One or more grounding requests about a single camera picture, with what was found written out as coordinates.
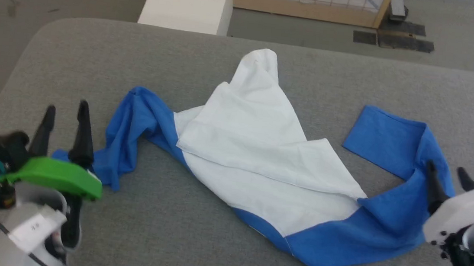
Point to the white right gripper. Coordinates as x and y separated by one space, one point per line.
459 213

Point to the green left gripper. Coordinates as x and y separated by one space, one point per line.
54 174

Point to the white and blue shirt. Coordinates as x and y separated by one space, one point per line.
260 161

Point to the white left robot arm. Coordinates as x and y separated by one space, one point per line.
20 216

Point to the white label strip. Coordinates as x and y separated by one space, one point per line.
36 229

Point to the small black floor mat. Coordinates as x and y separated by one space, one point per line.
364 37

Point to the grey metal stand foot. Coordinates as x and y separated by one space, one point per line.
398 5

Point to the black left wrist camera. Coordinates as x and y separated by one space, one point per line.
3 147

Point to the white box pedestal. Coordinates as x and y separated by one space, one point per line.
188 2

